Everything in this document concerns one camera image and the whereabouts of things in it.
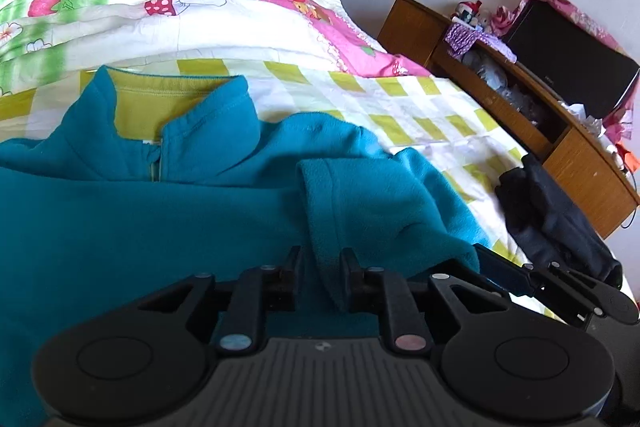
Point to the pink printed quilt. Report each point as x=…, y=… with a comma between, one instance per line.
x=200, y=27

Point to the folded black clothes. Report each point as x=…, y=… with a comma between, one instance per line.
x=545, y=217

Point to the purple patterned cloth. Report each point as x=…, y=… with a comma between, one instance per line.
x=462, y=38

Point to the red white toy figure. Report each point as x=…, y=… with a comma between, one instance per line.
x=467, y=12

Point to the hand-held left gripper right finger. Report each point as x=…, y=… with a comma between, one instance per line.
x=350, y=274

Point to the teal fleece jacket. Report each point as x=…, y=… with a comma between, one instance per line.
x=125, y=217

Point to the wooden cabinet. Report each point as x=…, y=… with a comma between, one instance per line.
x=585, y=172

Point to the clear plastic bags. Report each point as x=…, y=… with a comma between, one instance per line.
x=487, y=72

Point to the crumpled white tissue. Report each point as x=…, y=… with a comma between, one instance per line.
x=587, y=119

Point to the black television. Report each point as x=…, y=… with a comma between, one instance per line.
x=565, y=57

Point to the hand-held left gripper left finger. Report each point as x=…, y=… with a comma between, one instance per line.
x=292, y=272

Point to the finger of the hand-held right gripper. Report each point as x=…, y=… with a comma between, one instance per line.
x=500, y=269

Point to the pink floral cloth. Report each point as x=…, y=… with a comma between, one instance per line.
x=575, y=7

